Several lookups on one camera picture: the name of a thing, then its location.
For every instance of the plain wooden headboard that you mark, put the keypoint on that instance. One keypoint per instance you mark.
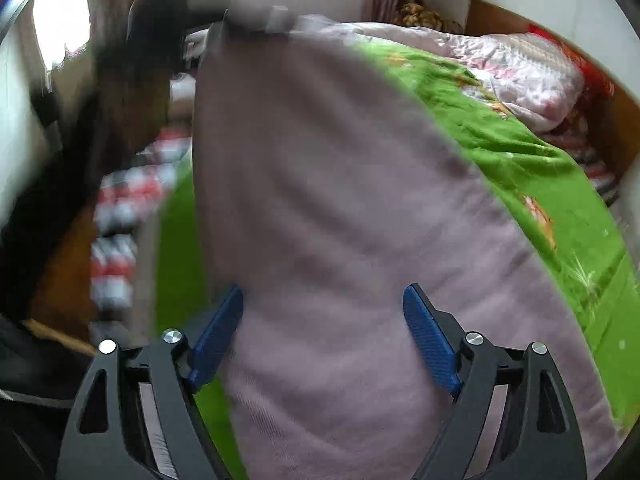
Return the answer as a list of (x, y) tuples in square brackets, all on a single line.
[(500, 15)]

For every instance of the mauve pants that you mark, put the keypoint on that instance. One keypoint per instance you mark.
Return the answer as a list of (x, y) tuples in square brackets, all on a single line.
[(325, 210)]

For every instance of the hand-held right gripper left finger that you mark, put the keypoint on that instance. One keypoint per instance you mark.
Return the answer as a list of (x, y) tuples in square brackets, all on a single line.
[(217, 337)]

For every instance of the green printed blanket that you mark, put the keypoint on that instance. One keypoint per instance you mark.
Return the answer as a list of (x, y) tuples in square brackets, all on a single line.
[(525, 160)]

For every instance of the red embroidered pillow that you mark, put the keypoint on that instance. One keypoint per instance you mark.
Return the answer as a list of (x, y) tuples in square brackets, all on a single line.
[(592, 75)]

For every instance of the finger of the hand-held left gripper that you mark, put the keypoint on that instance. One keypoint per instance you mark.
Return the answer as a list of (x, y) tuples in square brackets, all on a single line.
[(260, 20)]

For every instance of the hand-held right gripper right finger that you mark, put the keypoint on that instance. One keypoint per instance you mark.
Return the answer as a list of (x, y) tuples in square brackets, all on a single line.
[(430, 342)]

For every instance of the pink white patterned quilt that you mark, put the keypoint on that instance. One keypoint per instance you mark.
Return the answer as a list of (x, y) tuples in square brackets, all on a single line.
[(500, 60)]

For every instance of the plaid bed sheet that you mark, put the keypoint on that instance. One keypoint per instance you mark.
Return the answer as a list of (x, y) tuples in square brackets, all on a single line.
[(120, 260)]

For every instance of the yellow brown plush blanket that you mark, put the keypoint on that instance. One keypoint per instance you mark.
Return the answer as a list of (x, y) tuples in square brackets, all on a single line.
[(425, 17)]

